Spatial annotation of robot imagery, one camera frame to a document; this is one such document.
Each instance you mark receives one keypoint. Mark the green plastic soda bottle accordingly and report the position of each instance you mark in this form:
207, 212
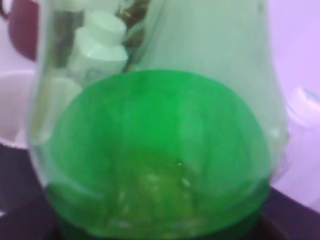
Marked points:
182, 146

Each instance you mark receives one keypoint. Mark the white milk bottle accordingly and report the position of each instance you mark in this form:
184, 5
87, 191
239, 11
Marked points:
98, 50

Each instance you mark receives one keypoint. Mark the brown coffee drink bottle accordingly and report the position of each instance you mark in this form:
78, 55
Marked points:
133, 13

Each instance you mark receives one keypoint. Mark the clear water bottle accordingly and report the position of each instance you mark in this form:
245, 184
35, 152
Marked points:
303, 111

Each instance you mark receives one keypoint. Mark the brown ceramic mug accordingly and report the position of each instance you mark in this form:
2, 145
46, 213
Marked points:
23, 25

